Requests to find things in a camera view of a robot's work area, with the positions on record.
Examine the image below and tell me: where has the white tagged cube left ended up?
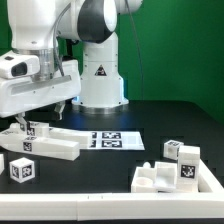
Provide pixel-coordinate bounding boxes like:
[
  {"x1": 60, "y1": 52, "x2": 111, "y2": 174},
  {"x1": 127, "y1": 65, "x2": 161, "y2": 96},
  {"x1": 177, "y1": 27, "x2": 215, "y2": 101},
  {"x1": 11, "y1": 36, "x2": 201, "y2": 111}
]
[{"x1": 9, "y1": 157, "x2": 35, "y2": 183}]

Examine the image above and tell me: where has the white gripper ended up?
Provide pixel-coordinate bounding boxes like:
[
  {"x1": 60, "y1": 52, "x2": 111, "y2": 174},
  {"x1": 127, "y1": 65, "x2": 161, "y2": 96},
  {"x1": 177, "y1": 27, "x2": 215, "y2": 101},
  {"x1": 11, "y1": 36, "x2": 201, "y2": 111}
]
[{"x1": 0, "y1": 54, "x2": 81, "y2": 131}]

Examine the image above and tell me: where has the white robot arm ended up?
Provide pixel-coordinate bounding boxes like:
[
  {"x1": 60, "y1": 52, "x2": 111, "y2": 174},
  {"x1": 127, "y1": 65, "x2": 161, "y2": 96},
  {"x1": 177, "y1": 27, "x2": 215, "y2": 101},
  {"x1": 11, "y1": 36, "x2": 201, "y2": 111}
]
[{"x1": 0, "y1": 0, "x2": 143, "y2": 131}]

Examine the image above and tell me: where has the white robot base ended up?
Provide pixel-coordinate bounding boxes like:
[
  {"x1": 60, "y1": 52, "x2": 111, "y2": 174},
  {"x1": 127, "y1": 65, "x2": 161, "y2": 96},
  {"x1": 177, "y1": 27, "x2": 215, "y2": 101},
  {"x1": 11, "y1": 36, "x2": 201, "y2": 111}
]
[{"x1": 72, "y1": 33, "x2": 129, "y2": 114}]

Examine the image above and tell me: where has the long white chair back part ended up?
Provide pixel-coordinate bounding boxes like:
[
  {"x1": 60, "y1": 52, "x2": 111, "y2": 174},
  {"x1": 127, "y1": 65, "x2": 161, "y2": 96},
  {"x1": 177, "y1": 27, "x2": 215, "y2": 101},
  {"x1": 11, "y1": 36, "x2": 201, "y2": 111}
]
[{"x1": 0, "y1": 133, "x2": 80, "y2": 161}]

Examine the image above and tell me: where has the white tagged chair part rear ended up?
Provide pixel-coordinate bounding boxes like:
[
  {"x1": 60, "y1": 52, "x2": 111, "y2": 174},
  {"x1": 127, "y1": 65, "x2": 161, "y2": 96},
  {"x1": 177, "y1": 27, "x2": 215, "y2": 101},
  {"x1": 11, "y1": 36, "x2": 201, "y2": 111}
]
[{"x1": 10, "y1": 123, "x2": 92, "y2": 149}]

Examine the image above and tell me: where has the paper sheet with tags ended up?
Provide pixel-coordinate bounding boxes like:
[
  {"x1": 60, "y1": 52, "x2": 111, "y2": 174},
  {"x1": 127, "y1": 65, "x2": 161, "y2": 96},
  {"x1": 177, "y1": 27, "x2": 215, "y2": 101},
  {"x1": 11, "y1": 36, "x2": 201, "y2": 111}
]
[{"x1": 82, "y1": 131, "x2": 145, "y2": 150}]

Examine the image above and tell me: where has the small white tagged cube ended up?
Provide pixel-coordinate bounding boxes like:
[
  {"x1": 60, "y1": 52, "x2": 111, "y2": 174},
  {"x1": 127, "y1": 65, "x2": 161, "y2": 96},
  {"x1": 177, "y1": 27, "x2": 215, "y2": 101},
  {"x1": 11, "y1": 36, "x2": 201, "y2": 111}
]
[{"x1": 163, "y1": 140, "x2": 183, "y2": 160}]

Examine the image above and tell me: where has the white part at left edge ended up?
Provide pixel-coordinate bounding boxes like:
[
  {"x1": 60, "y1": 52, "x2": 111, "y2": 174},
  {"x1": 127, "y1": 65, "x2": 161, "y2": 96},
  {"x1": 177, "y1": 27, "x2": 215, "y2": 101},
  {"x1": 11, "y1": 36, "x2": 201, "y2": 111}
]
[{"x1": 0, "y1": 154, "x2": 4, "y2": 175}]

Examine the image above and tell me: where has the white chair seat part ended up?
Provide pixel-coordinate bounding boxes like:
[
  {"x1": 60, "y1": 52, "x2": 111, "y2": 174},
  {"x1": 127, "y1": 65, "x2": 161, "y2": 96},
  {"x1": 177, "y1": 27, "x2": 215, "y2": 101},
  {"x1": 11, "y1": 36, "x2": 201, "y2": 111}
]
[{"x1": 130, "y1": 161, "x2": 201, "y2": 194}]

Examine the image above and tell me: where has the white L-shaped fence frame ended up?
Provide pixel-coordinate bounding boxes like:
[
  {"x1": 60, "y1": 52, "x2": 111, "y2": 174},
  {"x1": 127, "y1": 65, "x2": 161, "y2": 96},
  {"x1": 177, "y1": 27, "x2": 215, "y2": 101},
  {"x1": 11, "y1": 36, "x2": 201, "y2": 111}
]
[{"x1": 0, "y1": 164, "x2": 224, "y2": 221}]

